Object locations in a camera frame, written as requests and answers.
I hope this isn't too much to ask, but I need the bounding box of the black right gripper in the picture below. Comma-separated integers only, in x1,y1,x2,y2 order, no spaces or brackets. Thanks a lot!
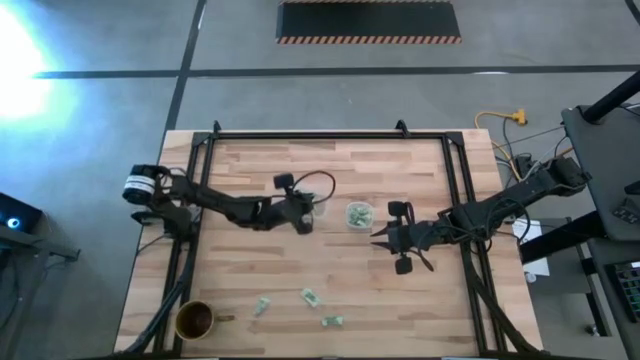
370,199,442,276

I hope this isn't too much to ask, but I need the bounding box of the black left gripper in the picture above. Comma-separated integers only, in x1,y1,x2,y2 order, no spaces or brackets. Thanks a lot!
259,172,317,236

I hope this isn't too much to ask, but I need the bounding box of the tall clear plastic container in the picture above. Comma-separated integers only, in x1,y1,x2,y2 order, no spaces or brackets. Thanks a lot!
344,200,375,232

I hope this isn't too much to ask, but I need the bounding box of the white paper sheet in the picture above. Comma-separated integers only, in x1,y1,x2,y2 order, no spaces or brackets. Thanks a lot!
510,218,551,279

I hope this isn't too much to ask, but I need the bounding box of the black power adapter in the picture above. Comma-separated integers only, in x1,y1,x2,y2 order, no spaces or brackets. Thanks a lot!
514,153,534,177

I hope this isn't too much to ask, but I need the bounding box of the green brown ceramic mug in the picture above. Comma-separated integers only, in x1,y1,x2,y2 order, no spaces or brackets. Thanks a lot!
173,298,236,343

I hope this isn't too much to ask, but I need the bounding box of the hazard striped black floor mat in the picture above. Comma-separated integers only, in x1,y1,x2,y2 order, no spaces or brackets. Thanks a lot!
275,0,463,45

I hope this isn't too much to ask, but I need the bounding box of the black cart table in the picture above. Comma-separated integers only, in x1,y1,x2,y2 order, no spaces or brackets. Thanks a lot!
559,102,640,244

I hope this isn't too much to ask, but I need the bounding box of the black keyboard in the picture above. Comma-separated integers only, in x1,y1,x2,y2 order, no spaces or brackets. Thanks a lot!
605,258,640,324

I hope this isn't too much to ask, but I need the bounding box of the black pole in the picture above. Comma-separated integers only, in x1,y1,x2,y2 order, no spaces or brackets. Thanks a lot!
582,69,640,125

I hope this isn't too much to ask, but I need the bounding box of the black stand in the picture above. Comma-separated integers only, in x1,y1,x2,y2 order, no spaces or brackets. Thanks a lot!
0,224,82,360

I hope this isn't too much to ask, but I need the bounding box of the black box blue light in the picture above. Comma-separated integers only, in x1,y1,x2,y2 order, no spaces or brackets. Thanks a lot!
0,192,45,236

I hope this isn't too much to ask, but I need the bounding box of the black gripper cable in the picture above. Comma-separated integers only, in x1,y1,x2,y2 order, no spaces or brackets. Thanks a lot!
292,169,337,204

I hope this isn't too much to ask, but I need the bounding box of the black aluminium table frame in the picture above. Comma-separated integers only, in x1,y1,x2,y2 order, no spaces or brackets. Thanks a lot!
114,119,544,360

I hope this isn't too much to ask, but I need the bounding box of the yellow extension cable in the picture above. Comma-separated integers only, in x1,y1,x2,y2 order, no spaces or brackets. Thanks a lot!
473,108,530,184

